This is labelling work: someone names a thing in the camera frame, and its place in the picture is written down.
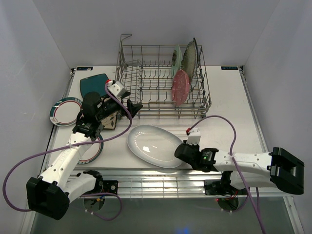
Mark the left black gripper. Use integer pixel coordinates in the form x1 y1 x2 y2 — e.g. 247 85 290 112
96 91 143 121

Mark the white oval platter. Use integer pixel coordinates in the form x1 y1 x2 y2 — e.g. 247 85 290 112
127 125 183 169

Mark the pink dotted scalloped plate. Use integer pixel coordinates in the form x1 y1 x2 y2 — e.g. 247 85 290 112
171 69 190 106

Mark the mint green flower plate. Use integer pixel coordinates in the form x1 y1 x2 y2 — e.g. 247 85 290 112
171 44 182 77

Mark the speckled beige round plate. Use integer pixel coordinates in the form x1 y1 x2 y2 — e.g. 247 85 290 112
181 38 198 81

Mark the black square floral plate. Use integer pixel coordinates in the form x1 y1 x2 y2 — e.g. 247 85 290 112
193 38 200 71

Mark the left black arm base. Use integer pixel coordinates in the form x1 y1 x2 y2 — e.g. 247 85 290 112
81 180 118 197

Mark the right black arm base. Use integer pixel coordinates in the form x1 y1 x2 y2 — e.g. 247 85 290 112
204 180 247 196

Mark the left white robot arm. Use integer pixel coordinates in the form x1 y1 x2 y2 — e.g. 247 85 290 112
26 92 143 220

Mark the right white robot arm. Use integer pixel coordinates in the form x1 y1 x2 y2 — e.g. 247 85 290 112
175 142 305 195

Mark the cream square flower plate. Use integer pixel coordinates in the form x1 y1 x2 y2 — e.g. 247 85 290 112
101 112 117 131

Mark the teal square plate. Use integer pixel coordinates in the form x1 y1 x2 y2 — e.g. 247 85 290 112
79 74 108 98

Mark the round plate red teal rim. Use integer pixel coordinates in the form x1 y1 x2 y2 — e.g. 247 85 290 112
78 142 104 165

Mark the left logo sticker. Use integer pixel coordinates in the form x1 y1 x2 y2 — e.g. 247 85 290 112
76 66 93 71

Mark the logo sticker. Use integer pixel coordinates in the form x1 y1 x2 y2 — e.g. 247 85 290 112
76 66 93 71
221 66 238 71

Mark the right logo sticker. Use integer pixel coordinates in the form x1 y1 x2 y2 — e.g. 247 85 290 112
221 66 238 71

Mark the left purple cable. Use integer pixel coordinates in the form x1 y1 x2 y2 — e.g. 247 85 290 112
2 82 134 221

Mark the purple cable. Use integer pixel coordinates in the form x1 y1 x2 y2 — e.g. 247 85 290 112
190 115 268 234
2 82 134 221

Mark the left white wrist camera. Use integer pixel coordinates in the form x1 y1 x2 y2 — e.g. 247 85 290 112
106 79 126 98

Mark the grey wire dish rack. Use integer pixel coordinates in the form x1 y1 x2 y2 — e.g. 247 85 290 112
115 34 212 119

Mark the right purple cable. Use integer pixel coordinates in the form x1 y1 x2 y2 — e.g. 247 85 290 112
190 115 268 234

